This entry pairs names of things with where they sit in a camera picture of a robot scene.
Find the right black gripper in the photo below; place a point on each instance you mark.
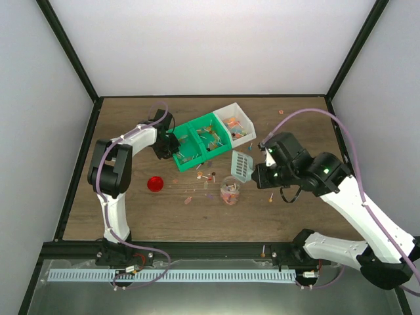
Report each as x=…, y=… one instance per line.
x=261, y=178

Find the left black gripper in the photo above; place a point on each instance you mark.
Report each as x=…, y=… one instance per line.
x=175, y=144

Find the green candy bin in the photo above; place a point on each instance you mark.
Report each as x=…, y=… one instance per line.
x=191, y=150
x=211, y=135

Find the light blue slotted scoop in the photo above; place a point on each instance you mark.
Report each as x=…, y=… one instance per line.
x=242, y=166

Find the red round lid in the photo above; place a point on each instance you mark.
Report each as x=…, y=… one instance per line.
x=155, y=184

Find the clear plastic cup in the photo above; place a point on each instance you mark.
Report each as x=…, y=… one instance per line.
x=230, y=190

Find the white candy bin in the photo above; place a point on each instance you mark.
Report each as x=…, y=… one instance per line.
x=236, y=123

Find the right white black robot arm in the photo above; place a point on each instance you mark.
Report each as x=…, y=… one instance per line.
x=386, y=254

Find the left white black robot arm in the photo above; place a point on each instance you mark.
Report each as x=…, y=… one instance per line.
x=110, y=176

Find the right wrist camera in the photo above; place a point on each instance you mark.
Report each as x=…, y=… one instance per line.
x=269, y=160

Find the orange lollipop on rail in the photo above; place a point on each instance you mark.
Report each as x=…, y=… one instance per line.
x=263, y=251

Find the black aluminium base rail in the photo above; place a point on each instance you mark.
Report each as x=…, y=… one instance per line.
x=279, y=253

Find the black frame post left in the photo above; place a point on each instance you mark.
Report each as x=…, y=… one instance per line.
x=64, y=41

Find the black frame post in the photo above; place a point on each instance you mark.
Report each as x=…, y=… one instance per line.
x=370, y=22
x=64, y=41

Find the light blue slotted cable duct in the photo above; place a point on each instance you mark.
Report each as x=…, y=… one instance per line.
x=175, y=276

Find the black frame post right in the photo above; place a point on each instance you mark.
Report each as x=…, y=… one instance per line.
x=370, y=22

